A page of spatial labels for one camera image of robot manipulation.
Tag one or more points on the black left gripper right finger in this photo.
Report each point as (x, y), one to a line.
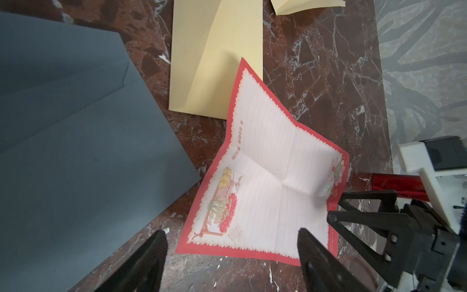
(321, 270)

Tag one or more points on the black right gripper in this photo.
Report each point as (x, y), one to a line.
(430, 248)

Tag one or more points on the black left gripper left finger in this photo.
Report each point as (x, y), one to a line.
(143, 271)

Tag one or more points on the red bordered pink letter paper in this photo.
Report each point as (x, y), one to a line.
(271, 177)

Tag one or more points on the cream yellow envelope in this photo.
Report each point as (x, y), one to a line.
(287, 7)
(209, 40)

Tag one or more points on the grey-blue paper envelope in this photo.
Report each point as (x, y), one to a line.
(87, 156)

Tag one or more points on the red black small object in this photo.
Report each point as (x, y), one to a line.
(409, 187)

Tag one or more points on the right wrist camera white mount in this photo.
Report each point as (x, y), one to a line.
(441, 164)

